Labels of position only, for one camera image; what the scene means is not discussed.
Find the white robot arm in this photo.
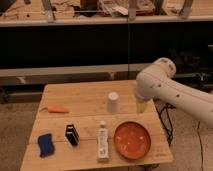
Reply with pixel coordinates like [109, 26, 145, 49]
[135, 57, 213, 128]

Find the black eraser block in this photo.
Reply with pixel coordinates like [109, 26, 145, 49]
[65, 124, 79, 146]

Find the orange round plate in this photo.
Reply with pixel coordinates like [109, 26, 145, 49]
[114, 121, 151, 160]

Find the wooden folding table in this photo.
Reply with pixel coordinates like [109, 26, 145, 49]
[20, 80, 173, 171]

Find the white glue tube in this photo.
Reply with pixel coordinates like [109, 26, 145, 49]
[97, 121, 109, 161]

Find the blue sponge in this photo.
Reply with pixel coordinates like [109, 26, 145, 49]
[38, 134, 55, 158]

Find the long metal workbench shelf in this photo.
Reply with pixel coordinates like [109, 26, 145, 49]
[0, 63, 149, 85]

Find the black cable on floor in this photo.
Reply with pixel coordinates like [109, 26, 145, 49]
[156, 101, 205, 171]

